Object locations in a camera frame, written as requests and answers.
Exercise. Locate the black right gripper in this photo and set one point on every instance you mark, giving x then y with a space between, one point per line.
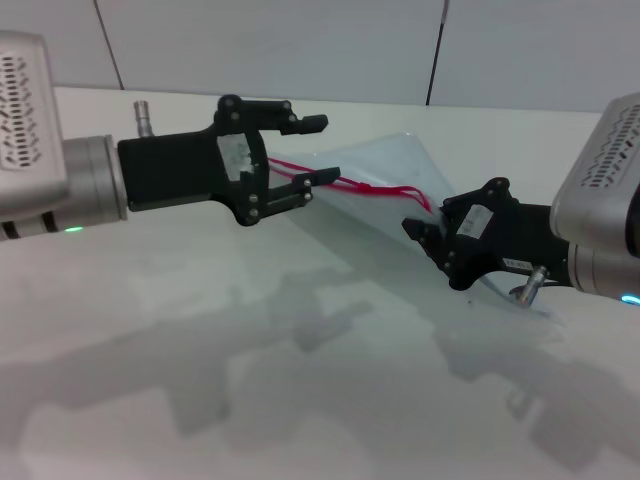
520 240

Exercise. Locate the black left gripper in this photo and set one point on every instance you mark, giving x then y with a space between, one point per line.
170 170

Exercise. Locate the translucent red-zipper document bag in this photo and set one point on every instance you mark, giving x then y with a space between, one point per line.
385 162

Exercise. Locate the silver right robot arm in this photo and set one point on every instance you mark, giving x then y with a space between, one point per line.
600 272

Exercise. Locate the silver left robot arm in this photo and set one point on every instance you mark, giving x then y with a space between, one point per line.
95 180

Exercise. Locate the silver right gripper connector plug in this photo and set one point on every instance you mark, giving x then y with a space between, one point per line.
532 285

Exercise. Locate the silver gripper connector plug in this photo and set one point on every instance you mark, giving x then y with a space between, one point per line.
144 119
532 285

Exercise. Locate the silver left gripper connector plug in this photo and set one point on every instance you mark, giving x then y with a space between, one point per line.
144 119

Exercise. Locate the silver vented right wrist camera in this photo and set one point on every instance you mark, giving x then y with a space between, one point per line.
600 170

